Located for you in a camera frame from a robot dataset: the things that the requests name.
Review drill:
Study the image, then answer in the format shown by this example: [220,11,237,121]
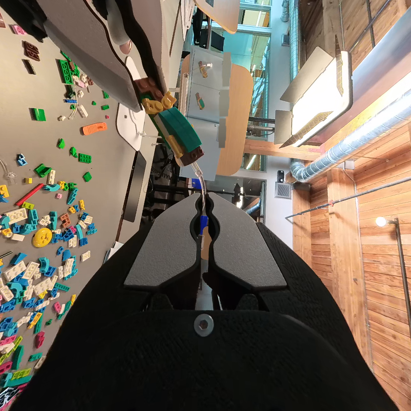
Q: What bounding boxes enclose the grey desk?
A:
[0,13,148,411]

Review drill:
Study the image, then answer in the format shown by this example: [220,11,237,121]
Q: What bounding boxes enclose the clear plastic tube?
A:
[192,161,207,212]

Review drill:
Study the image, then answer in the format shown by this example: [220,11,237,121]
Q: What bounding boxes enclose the white desk mat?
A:
[116,56,144,152]

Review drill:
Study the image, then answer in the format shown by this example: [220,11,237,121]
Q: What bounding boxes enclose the wooden round-cornered table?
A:
[181,55,254,177]

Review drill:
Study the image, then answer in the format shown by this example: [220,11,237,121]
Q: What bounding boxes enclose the grey wall vent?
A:
[274,181,292,200]

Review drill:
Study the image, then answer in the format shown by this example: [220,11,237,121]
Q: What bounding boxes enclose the silver ventilation duct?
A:
[290,91,411,183]

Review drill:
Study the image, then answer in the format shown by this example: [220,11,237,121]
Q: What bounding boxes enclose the scattered colourful toy bricks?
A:
[0,22,111,411]

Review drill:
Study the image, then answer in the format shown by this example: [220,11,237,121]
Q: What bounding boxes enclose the teal brown toy brick assembly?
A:
[134,77,205,167]

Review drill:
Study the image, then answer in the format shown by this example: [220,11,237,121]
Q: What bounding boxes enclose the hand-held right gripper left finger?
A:
[124,193,205,309]

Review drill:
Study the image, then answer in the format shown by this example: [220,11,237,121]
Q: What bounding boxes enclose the red long toy bar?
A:
[15,183,44,206]

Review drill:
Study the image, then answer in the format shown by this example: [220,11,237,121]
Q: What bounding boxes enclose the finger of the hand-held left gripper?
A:
[35,0,143,113]
[128,0,182,94]

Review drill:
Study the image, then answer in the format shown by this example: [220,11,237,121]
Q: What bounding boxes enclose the brown toy brick pair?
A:
[22,40,41,62]

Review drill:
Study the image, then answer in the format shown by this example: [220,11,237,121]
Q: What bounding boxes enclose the green plate with small bricks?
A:
[58,59,81,85]

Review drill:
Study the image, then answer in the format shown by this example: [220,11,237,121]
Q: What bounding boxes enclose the dark flat laptop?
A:
[123,150,147,223]

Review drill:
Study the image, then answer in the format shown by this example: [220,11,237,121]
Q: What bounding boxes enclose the rectangular ceiling lamp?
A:
[274,46,354,149]

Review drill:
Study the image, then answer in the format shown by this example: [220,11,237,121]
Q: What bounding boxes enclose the grey cabinet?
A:
[179,46,232,180]

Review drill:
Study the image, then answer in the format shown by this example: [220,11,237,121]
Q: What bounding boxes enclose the yellow round toy disc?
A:
[32,228,53,248]

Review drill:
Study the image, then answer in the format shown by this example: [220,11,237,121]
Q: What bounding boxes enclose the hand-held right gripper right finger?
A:
[206,193,287,309]

